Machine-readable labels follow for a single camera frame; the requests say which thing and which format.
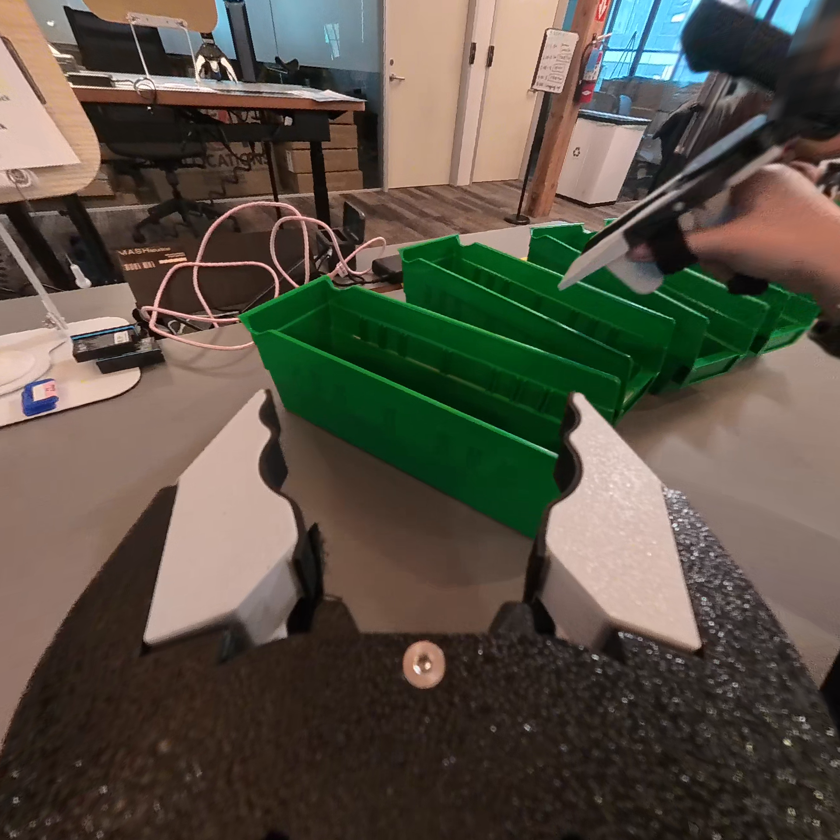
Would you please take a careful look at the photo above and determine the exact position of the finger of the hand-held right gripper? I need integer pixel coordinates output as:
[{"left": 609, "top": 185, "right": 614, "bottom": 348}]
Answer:
[
  {"left": 583, "top": 115, "right": 773, "bottom": 261},
  {"left": 558, "top": 147, "right": 786, "bottom": 294}
]

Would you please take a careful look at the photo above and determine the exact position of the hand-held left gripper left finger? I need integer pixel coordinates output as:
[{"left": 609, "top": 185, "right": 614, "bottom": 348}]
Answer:
[{"left": 143, "top": 389, "right": 327, "bottom": 647}]

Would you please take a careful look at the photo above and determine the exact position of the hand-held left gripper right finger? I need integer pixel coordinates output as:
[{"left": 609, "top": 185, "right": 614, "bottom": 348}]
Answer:
[{"left": 524, "top": 392, "right": 703, "bottom": 654}]

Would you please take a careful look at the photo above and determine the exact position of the green plastic bin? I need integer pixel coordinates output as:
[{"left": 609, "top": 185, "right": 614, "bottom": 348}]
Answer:
[
  {"left": 239, "top": 276, "right": 623, "bottom": 540},
  {"left": 604, "top": 217, "right": 821, "bottom": 355},
  {"left": 399, "top": 236, "right": 677, "bottom": 427},
  {"left": 528, "top": 223, "right": 769, "bottom": 395}
]

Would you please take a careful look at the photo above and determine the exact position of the person's right hand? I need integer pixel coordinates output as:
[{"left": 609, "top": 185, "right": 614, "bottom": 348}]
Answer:
[{"left": 626, "top": 163, "right": 840, "bottom": 299}]

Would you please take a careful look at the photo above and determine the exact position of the white recycling bin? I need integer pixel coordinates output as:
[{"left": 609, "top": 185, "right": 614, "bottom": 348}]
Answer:
[{"left": 554, "top": 108, "right": 652, "bottom": 206}]

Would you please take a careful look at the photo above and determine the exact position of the red fire extinguisher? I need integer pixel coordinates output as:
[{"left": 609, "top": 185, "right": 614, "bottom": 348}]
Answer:
[{"left": 577, "top": 31, "right": 606, "bottom": 102}]

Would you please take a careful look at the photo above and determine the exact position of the small whiteboard floor stand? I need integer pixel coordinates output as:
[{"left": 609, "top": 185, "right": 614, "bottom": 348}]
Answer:
[{"left": 504, "top": 28, "right": 581, "bottom": 226}]

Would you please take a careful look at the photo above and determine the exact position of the white door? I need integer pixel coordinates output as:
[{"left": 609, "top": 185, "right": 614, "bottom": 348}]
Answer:
[
  {"left": 385, "top": 0, "right": 472, "bottom": 193},
  {"left": 471, "top": 0, "right": 560, "bottom": 185}
]

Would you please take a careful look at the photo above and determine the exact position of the white desk lamp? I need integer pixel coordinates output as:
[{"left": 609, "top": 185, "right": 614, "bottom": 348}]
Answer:
[{"left": 0, "top": 217, "right": 143, "bottom": 429}]

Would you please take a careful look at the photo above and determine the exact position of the black battery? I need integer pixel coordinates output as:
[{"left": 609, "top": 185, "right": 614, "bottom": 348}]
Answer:
[
  {"left": 71, "top": 330, "right": 156, "bottom": 364},
  {"left": 95, "top": 348, "right": 165, "bottom": 376}
]

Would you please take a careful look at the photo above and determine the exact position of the small blue case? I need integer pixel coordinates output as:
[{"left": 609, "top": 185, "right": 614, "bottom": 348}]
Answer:
[{"left": 20, "top": 379, "right": 62, "bottom": 418}]

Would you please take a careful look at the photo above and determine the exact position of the black cardboard box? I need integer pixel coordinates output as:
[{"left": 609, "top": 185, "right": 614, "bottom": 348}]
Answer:
[{"left": 115, "top": 230, "right": 329, "bottom": 317}]

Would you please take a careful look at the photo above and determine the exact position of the stack of cardboard boxes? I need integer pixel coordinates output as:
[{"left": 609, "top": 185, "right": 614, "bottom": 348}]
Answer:
[{"left": 272, "top": 112, "right": 366, "bottom": 196}]

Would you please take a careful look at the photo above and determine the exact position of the black office chair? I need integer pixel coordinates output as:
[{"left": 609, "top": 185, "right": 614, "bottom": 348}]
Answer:
[{"left": 92, "top": 105, "right": 240, "bottom": 245}]

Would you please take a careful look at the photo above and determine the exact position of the wooden board instruction sheet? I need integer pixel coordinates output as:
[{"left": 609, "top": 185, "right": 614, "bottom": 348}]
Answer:
[{"left": 0, "top": 0, "right": 104, "bottom": 206}]

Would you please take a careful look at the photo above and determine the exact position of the wooden top office desk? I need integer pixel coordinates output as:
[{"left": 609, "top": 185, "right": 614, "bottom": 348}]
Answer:
[{"left": 66, "top": 82, "right": 366, "bottom": 231}]

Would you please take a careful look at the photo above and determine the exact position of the white black robot claw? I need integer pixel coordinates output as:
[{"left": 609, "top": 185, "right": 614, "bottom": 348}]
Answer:
[{"left": 194, "top": 36, "right": 237, "bottom": 84}]

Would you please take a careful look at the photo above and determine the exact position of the black monitor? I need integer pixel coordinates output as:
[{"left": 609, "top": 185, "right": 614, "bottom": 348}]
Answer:
[{"left": 62, "top": 5, "right": 173, "bottom": 76}]

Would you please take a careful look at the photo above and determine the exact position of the blank tan wooden board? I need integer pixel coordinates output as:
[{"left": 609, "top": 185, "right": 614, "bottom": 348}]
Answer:
[{"left": 82, "top": 0, "right": 219, "bottom": 35}]

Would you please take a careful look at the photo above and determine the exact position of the wooden support post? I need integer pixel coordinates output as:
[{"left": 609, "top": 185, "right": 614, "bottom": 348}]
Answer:
[{"left": 525, "top": 0, "right": 614, "bottom": 217}]

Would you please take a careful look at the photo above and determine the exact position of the pink braided cable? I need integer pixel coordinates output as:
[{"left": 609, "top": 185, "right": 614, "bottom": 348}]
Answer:
[{"left": 134, "top": 200, "right": 388, "bottom": 337}]

